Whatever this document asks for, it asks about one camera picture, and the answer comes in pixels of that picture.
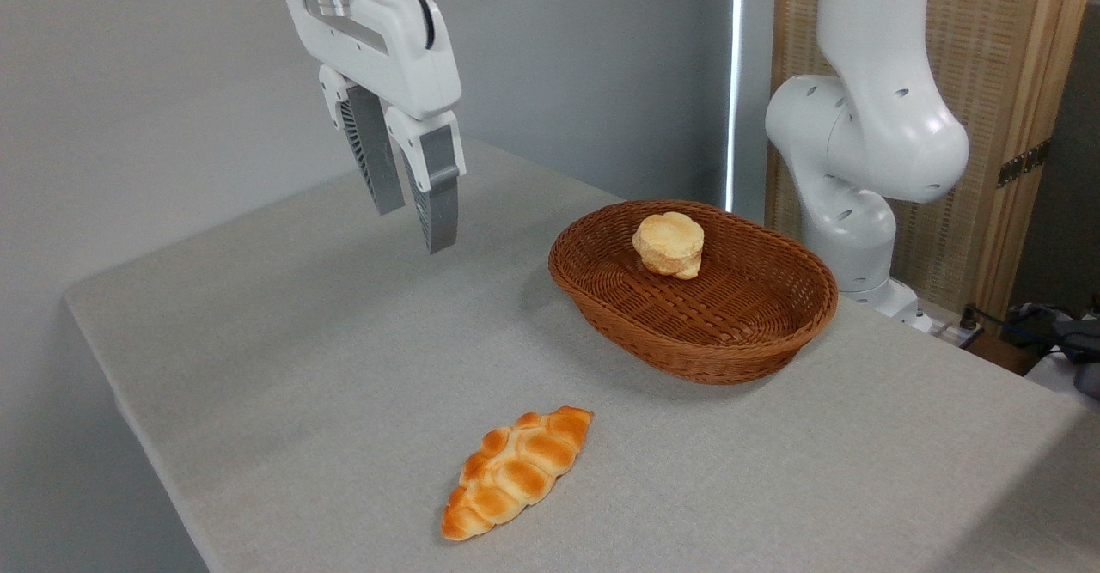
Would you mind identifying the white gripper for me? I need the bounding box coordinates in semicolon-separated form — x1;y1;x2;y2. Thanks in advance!
279;0;467;255

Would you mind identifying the round pale bread bun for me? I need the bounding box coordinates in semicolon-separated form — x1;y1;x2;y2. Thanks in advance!
632;211;706;281

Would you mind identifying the braided golden bread loaf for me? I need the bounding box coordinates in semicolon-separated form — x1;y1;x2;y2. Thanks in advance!
441;405;594;542

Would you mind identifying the brown wicker oval basket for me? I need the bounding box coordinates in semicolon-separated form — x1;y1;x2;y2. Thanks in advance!
548;199;840;386

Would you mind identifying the grey tablecloth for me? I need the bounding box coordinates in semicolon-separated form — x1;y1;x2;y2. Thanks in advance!
64;139;1100;573

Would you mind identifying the metal screen hinge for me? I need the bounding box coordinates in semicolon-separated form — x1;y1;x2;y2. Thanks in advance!
997;139;1051;189

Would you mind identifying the dark grey bag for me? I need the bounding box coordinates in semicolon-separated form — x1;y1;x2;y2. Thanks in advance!
1005;298;1100;402

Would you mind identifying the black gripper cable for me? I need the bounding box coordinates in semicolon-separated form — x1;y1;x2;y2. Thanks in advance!
368;0;437;50

